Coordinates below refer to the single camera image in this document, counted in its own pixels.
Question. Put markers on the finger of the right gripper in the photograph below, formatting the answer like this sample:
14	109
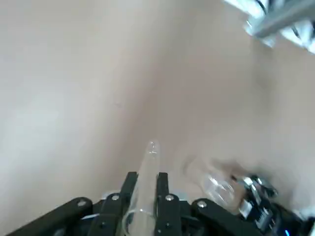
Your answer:
256	196

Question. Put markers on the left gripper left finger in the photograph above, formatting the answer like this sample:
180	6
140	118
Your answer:
110	211

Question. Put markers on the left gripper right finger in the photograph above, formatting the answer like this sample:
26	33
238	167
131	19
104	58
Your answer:
169	209

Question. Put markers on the small glass beaker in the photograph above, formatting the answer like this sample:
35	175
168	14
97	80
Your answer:
217	189

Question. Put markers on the glass test tube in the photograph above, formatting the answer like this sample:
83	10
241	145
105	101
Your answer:
152	167

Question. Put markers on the aluminium frame post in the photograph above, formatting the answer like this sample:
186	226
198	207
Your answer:
278	17

